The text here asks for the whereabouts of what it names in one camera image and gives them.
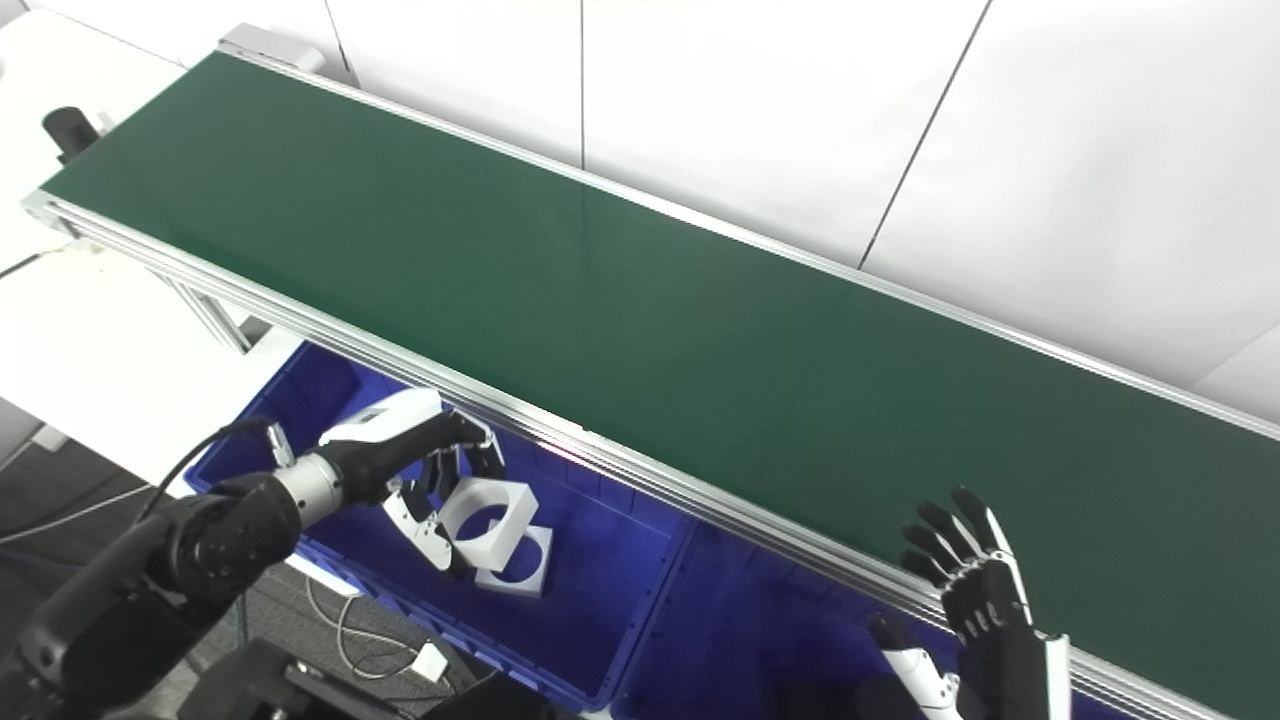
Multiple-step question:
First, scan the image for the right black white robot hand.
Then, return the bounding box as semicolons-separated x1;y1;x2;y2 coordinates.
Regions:
868;487;1071;720

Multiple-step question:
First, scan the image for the green conveyor belt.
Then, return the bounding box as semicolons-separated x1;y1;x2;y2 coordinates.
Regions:
40;52;1280;720
22;42;1280;720

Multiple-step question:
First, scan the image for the white floor cable with adapter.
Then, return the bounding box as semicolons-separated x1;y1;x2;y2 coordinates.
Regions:
305;575;449;685

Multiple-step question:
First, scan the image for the aluminium conveyor leg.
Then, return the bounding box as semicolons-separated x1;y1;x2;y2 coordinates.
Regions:
150;265;273;354

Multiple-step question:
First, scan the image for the black cylinder device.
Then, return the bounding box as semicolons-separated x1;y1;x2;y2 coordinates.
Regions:
42;106;101;166

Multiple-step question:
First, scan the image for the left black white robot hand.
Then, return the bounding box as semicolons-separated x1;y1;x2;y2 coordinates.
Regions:
318;388;506;573

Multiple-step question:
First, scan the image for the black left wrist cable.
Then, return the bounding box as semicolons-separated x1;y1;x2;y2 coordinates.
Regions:
130;418;293;531

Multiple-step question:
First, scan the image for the blue plastic bin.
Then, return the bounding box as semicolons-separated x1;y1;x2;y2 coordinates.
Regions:
610;520;1131;720
183;342;696;713

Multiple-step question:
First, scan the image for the white square part with hole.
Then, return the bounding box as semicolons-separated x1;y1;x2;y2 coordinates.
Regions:
475;520;553;598
438;478;539;573

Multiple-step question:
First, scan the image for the black robot body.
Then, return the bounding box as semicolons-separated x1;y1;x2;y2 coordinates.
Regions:
205;638;561;720

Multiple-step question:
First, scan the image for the grey conveyor motor box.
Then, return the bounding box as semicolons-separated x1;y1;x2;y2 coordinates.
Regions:
218;22;353;87

